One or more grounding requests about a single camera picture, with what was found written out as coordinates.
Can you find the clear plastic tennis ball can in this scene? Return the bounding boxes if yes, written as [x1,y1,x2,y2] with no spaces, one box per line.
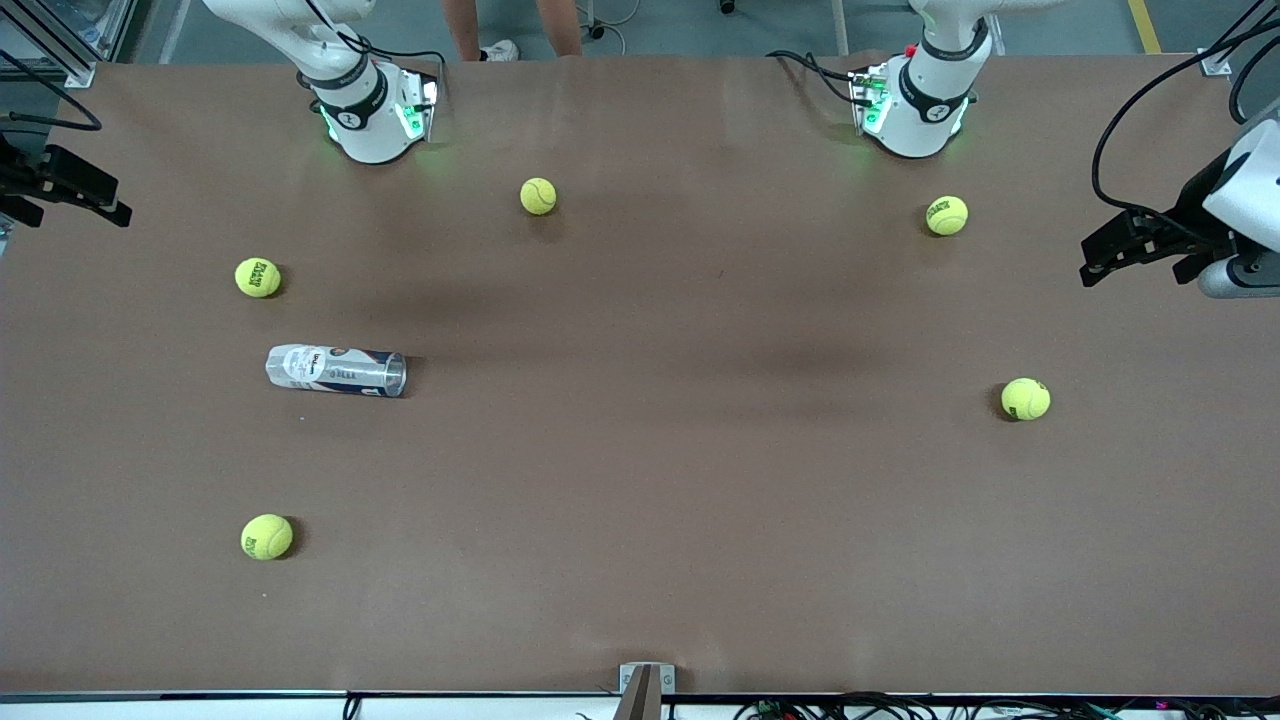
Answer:
[265,344,408,399]

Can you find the person legs with shoes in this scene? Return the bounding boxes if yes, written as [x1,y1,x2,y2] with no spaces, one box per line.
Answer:
[443,0,584,63]

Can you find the long black left arm cable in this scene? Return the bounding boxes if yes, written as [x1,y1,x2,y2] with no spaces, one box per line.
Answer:
[1092,0,1280,246]

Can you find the aluminium frame profile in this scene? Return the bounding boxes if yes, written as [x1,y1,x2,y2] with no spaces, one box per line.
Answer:
[0,0,151,89]

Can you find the short black left arm cable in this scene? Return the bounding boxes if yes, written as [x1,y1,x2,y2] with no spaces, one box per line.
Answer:
[1229,35,1280,126]

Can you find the black right arm base cable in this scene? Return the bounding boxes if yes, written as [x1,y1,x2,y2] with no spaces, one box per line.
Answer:
[300,0,448,101]

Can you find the black arm base cable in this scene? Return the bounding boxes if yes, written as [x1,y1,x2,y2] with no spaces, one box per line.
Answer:
[300,0,448,101]
[768,48,876,109]

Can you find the black left arm base cable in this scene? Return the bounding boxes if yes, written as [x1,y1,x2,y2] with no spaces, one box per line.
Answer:
[768,48,876,109]

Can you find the black cable bundle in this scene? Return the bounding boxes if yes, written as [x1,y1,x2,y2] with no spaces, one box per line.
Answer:
[735,690,1280,720]

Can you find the grey metal camera mount bracket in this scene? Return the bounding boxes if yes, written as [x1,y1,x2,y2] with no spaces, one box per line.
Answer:
[613,663,676,720]

